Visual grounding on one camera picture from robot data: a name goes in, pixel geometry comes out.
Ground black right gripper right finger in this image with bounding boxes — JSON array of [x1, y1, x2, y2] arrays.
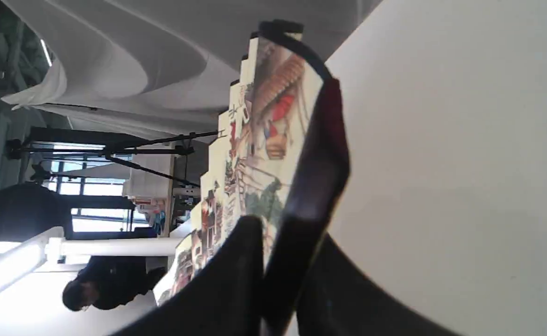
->
[[297, 235, 453, 336]]

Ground grey backdrop curtain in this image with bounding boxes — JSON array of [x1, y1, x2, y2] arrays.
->
[[3, 0, 379, 140]]

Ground person in black clothes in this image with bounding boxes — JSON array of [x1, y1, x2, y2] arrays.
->
[[62, 256, 167, 311]]

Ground black tripod stand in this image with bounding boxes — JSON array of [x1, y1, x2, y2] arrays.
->
[[4, 127, 220, 187]]

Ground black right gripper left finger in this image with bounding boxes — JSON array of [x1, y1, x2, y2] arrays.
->
[[116, 216, 263, 336]]

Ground white desk lamp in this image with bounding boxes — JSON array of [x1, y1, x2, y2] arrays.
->
[[0, 227, 184, 293]]

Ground painted paper folding fan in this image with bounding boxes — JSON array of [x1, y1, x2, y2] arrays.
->
[[159, 20, 350, 336]]

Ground window with frame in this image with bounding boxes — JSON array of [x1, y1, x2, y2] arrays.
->
[[41, 142, 163, 232]]

